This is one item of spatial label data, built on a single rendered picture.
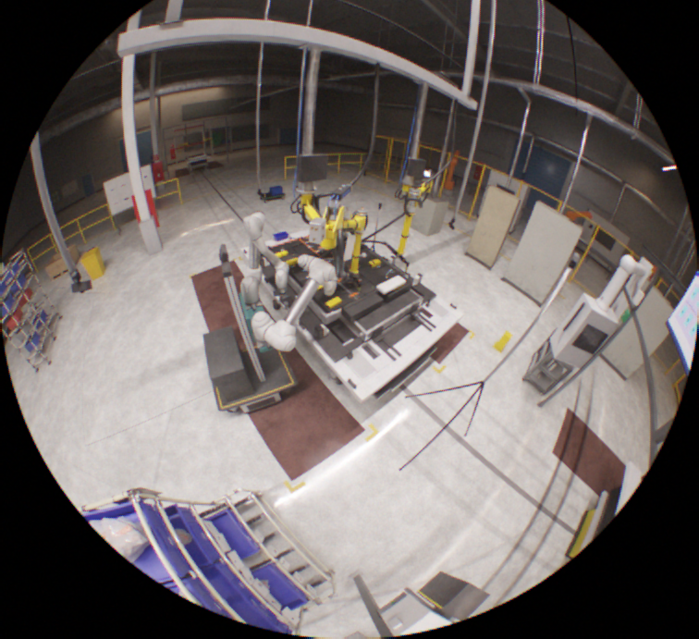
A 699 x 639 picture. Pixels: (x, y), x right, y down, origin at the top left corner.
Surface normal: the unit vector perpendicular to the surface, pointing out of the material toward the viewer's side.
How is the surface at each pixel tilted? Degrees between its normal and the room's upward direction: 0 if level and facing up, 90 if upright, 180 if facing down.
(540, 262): 90
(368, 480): 0
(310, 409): 0
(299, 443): 0
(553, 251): 90
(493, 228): 90
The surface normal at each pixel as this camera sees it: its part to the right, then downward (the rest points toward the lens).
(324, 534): 0.10, -0.76
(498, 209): -0.77, 0.35
